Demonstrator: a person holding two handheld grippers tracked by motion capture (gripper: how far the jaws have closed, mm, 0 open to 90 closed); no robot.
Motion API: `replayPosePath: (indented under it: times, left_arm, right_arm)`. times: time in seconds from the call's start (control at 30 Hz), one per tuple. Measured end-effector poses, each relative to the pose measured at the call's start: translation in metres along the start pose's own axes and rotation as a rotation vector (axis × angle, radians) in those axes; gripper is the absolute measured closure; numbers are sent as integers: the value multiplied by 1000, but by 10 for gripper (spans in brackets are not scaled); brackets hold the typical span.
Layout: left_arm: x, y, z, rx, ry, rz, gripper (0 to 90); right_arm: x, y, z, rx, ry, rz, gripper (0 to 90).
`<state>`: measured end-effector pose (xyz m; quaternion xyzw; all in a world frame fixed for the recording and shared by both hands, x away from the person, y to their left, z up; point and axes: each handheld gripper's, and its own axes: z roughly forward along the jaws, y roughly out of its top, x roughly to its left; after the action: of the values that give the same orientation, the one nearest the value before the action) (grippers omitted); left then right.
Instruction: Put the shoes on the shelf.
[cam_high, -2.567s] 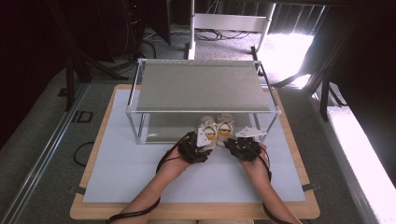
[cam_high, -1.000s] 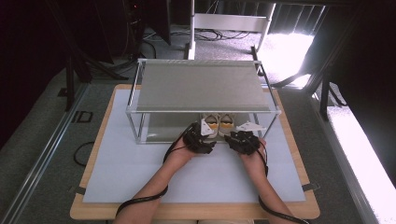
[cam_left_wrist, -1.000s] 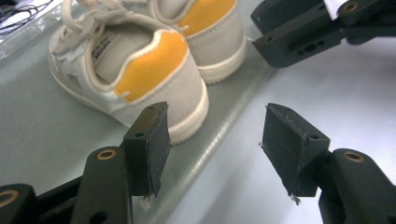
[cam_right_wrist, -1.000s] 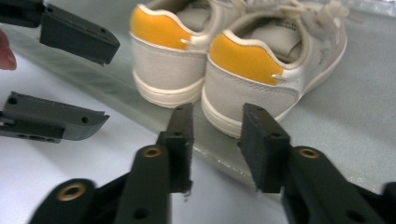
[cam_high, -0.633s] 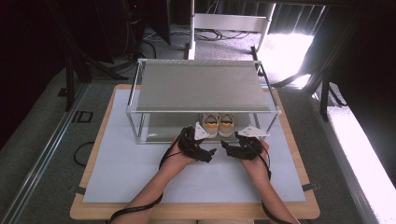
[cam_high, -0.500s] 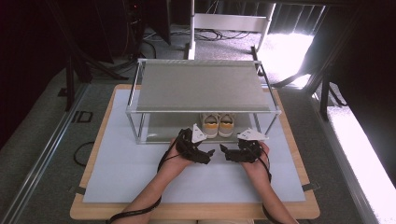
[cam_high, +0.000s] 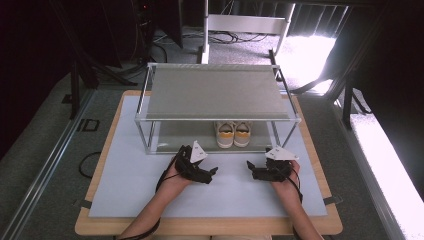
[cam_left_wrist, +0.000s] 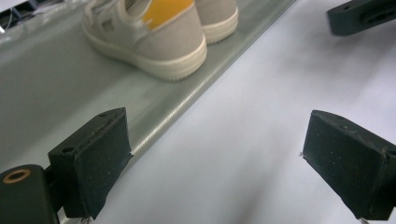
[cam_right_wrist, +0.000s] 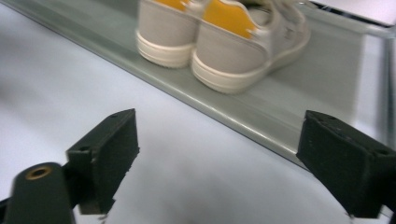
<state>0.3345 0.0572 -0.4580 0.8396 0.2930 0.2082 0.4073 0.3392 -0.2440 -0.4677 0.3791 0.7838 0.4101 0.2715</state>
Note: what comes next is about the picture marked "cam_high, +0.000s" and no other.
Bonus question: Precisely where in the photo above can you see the black metal stand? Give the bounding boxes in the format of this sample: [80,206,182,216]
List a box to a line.
[324,6,373,131]
[49,0,138,121]

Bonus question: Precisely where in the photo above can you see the bundle of floor cables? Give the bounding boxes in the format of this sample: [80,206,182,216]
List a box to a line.
[208,29,272,45]

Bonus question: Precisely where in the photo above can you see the dark curtain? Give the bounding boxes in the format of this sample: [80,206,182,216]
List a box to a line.
[289,3,354,39]

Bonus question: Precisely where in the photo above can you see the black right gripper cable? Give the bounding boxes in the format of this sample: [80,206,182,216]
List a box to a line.
[285,167,305,205]

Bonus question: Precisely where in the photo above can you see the white desk frame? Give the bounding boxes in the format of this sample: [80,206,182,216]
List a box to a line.
[200,0,297,65]

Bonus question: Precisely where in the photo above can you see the aluminium floor rail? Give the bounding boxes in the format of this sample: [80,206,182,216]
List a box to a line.
[0,89,96,240]

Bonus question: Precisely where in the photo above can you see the pale grey table mat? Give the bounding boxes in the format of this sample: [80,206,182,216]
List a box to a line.
[88,95,328,219]

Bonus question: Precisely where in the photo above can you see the person's left hand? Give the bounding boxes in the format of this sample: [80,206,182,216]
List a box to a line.
[159,162,194,198]

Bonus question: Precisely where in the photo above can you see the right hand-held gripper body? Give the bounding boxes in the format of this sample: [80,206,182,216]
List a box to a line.
[262,145,300,183]

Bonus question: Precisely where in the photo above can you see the white yellow sneaker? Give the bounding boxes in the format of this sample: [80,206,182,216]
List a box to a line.
[233,121,254,149]
[214,121,236,150]

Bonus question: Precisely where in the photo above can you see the black floor cable loop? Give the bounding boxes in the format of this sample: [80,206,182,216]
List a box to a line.
[78,151,102,180]

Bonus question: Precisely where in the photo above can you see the black stand foot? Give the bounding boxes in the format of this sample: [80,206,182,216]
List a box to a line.
[289,77,334,96]

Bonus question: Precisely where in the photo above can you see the person's right hand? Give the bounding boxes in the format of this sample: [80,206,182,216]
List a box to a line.
[270,159,302,198]

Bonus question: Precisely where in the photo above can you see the wooden table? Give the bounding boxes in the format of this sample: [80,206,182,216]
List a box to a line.
[74,89,344,237]

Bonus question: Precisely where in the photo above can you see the grey chrome shoe rack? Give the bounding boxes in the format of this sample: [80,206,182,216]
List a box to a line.
[134,62,303,156]

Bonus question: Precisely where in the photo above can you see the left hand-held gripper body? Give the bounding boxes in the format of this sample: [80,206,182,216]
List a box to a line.
[174,139,210,184]

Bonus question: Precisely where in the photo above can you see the grey table strap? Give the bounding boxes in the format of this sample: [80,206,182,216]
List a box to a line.
[72,198,93,210]
[322,193,344,206]

